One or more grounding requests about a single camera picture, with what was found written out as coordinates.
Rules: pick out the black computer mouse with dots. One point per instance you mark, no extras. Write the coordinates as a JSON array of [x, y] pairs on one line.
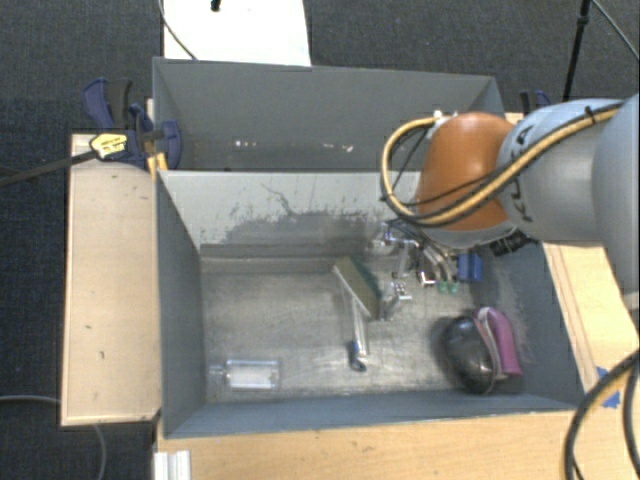
[[467, 355]]

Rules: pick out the pale wood board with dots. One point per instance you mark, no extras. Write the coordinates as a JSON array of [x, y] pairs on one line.
[[110, 278]]

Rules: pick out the clear stick with blue tip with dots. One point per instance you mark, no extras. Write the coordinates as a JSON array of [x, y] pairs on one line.
[[359, 338]]

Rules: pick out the blue ribbed block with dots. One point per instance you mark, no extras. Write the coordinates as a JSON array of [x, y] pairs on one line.
[[470, 268]]

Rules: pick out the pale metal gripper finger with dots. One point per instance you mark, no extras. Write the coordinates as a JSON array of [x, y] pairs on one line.
[[404, 298], [386, 308]]

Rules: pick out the purple and white cloth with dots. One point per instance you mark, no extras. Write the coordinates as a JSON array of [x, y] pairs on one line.
[[505, 343]]

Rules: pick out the black cylinder on white bracket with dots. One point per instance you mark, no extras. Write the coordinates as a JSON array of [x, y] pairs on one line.
[[507, 244]]

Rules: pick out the grey metal bin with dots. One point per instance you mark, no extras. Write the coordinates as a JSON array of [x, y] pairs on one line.
[[280, 318]]

